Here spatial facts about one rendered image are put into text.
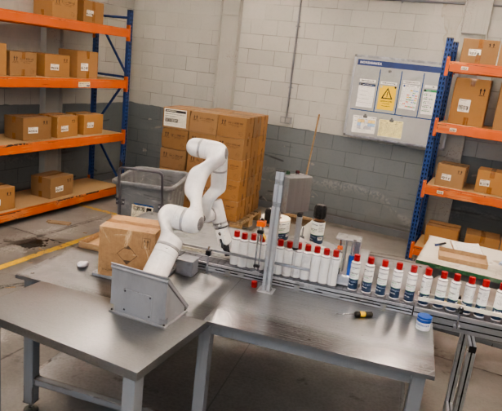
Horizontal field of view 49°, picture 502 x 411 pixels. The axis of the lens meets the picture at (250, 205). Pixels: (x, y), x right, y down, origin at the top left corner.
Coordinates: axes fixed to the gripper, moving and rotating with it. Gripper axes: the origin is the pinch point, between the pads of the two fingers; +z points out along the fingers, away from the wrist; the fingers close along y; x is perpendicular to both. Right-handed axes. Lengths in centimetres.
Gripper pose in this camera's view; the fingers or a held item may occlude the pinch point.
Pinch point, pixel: (227, 252)
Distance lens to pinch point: 321.2
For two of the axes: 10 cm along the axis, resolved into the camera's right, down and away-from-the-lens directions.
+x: -9.3, 1.6, 3.3
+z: 2.2, 9.6, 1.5
